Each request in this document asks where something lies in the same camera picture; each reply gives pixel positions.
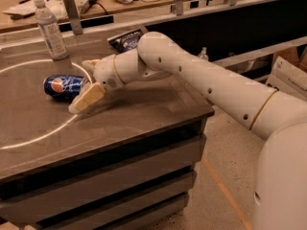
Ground small clear bottle right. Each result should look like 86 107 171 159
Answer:
198 47 209 60

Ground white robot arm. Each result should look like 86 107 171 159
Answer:
69 32 307 230

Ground white cardboard box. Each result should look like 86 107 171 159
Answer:
266 47 307 100

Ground clear plastic water bottle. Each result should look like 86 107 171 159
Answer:
34 0 68 60

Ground grey metal shelf rail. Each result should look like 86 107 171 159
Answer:
215 36 307 67

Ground grey drawer cabinet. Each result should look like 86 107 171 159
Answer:
0 33 213 230

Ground blue pepsi can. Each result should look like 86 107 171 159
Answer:
43 75 88 99

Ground blue chip bag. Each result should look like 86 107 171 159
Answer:
107 29 144 53

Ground white papers on desk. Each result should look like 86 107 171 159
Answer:
4 0 67 19

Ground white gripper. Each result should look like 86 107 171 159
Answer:
68 55 125 114

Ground grey metal bracket post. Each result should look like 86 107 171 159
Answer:
62 0 83 35

